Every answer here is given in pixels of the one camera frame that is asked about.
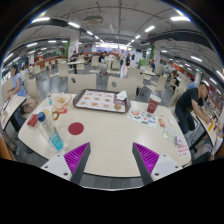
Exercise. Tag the ceiling lights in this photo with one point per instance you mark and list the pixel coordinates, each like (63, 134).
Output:
(180, 18)

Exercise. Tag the ceiling air unit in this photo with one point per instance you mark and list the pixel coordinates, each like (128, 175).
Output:
(93, 20)

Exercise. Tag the brown pastry piece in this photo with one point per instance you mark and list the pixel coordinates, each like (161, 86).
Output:
(117, 106)

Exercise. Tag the white crumpled napkin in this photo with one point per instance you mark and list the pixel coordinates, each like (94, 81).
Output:
(121, 95)

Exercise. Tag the colourful printed paper flyer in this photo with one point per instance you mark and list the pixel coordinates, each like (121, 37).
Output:
(141, 117)

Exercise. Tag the beige chair with round hole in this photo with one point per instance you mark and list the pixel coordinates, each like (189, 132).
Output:
(81, 83)
(123, 87)

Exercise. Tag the dark brown food tray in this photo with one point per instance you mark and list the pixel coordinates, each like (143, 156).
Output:
(76, 100)

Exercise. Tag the beige chairs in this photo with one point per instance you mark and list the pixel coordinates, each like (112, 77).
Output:
(62, 70)

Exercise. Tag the clear water bottle blue cap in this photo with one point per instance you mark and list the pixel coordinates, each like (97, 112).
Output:
(53, 135)

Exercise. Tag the printed tray liner paper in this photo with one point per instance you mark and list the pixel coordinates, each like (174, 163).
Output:
(96, 100)

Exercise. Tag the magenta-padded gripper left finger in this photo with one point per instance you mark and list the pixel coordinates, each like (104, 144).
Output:
(75, 160)

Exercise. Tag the red carton box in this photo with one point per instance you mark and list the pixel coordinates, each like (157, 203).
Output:
(32, 120)

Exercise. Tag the plain beige chair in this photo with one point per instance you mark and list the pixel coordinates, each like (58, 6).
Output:
(33, 90)

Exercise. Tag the small teal sanitizer bottle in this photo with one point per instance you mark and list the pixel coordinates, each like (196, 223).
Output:
(50, 100)

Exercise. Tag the person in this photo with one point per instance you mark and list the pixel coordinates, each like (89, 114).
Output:
(188, 100)
(18, 83)
(74, 57)
(101, 57)
(128, 60)
(174, 80)
(191, 84)
(122, 61)

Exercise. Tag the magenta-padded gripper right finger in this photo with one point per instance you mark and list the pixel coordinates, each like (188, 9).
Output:
(148, 160)

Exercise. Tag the red paper drink cup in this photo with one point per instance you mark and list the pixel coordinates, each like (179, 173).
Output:
(153, 105)

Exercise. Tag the flat round red coaster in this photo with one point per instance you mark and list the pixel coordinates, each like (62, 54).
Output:
(76, 128)

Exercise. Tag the small red sauce packet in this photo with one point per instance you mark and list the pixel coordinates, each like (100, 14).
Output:
(161, 122)
(62, 110)

